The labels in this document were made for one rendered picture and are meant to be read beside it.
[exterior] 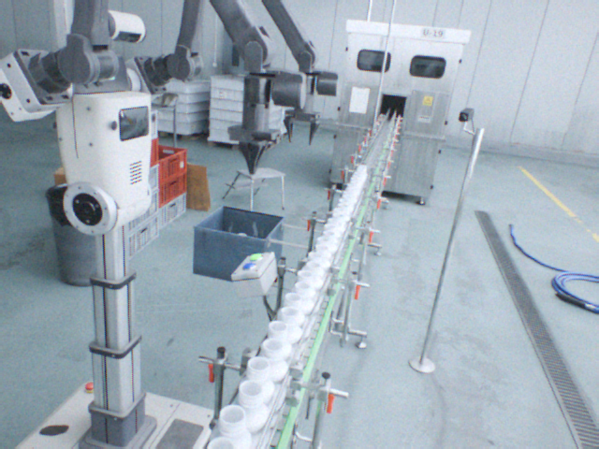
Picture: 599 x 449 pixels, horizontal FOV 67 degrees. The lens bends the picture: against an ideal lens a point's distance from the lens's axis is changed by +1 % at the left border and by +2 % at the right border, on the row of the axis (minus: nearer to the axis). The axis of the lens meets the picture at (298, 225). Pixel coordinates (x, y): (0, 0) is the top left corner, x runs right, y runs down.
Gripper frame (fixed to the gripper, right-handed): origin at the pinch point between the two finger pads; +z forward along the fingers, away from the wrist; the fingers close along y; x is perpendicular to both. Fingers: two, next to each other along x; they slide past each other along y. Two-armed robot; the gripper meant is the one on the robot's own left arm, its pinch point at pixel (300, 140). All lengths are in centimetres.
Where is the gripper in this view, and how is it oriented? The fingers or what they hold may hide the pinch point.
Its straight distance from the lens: 143.1
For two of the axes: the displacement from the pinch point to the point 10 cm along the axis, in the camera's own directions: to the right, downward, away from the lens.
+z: -0.9, 9.3, 3.5
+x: -2.4, 3.2, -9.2
